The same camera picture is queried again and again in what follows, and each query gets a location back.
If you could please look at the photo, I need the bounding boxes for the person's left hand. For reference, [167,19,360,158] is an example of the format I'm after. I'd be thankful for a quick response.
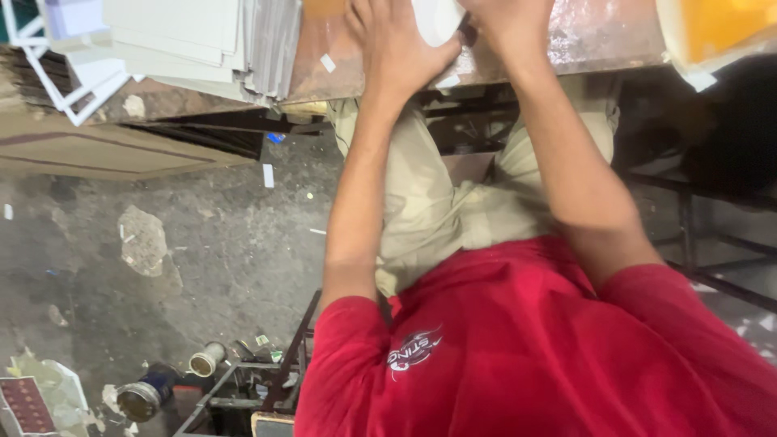
[344,0,466,104]

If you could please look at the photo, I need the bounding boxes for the person's right hand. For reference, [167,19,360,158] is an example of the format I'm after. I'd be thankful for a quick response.
[458,0,556,77]

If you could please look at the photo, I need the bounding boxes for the white paper sheet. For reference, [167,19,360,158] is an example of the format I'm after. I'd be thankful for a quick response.
[412,0,469,49]

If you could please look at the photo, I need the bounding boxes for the person's beige trousers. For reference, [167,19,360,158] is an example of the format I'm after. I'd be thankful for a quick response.
[327,73,622,298]

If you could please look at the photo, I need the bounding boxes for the stack of grey card sheets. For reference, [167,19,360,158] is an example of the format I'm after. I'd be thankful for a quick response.
[102,0,303,108]

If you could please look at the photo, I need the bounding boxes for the yellow plastic wrapped bundle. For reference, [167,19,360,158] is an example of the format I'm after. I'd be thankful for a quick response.
[654,0,777,93]

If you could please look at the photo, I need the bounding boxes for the brown cardboard board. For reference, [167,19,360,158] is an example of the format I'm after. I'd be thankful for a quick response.
[0,112,257,182]

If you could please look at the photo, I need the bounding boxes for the pile of white frames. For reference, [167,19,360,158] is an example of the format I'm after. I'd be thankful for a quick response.
[0,0,146,127]

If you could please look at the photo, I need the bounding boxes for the person's red shirt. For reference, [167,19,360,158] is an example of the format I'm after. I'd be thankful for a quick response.
[294,235,777,437]

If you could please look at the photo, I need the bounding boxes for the white tin can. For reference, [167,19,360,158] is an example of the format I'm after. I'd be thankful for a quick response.
[187,341,227,379]

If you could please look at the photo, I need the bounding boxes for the blue tin can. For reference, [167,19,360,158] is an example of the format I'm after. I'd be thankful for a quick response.
[116,362,181,424]

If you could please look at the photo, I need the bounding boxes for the white plastic bag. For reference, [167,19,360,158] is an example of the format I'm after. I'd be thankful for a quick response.
[5,351,93,434]

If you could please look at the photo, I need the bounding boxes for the red patterned box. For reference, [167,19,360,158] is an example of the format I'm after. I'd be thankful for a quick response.
[0,375,59,437]

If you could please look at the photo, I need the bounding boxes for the dark metal table frame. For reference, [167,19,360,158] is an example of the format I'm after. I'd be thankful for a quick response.
[619,164,777,315]

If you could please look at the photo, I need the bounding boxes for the dark metal stool frame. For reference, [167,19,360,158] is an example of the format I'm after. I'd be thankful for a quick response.
[174,288,324,437]

